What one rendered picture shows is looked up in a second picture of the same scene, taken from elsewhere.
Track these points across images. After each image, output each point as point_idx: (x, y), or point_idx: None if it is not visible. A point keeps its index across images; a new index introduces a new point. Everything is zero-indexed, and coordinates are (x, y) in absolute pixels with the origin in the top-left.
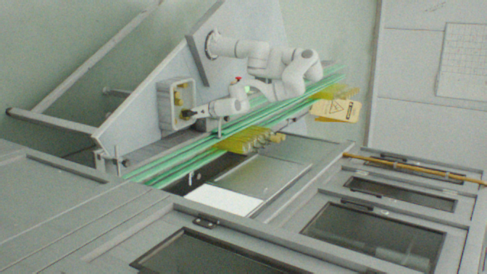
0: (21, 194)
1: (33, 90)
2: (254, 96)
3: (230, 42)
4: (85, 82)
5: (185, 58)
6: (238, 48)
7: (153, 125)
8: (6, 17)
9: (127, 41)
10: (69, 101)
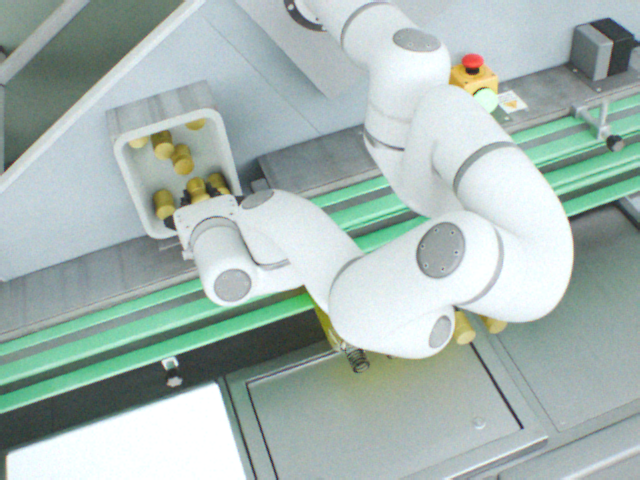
0: None
1: (38, 5)
2: (510, 130)
3: (339, 9)
4: None
5: (224, 28)
6: (346, 42)
7: (122, 205)
8: None
9: None
10: (131, 20)
